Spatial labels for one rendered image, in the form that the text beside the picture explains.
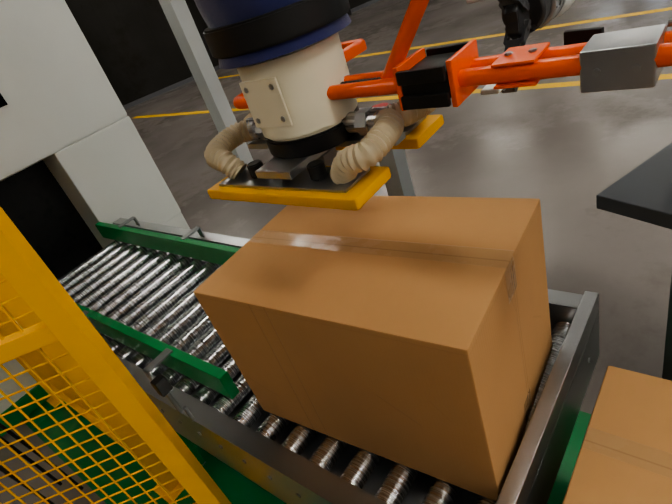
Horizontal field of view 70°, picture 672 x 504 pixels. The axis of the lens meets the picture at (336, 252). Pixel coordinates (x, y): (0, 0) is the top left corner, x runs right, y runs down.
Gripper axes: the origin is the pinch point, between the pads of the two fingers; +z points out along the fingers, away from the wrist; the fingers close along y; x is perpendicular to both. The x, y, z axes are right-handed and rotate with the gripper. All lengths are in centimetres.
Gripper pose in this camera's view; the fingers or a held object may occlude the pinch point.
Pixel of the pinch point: (485, 45)
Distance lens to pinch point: 81.5
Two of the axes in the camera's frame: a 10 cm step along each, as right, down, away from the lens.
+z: -5.6, 5.9, -5.8
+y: 3.1, 8.0, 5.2
